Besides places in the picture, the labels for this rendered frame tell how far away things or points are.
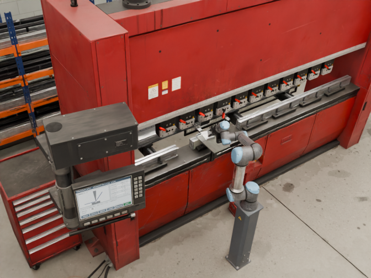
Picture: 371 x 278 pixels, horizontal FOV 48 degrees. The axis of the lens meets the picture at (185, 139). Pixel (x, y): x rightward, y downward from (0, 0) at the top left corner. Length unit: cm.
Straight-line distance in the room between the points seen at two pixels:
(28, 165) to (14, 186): 25
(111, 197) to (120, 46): 93
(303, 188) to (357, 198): 59
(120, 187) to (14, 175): 125
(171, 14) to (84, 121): 101
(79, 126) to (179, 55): 110
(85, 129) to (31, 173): 132
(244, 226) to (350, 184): 194
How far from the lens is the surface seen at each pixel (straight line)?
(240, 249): 392
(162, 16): 297
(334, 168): 539
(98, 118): 248
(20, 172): 368
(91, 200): 267
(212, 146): 375
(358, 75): 528
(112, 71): 269
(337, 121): 532
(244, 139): 338
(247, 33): 358
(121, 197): 273
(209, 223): 443
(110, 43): 261
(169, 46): 312
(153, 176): 362
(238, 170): 321
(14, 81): 479
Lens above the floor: 341
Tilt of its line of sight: 39 degrees down
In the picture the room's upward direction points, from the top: 3 degrees clockwise
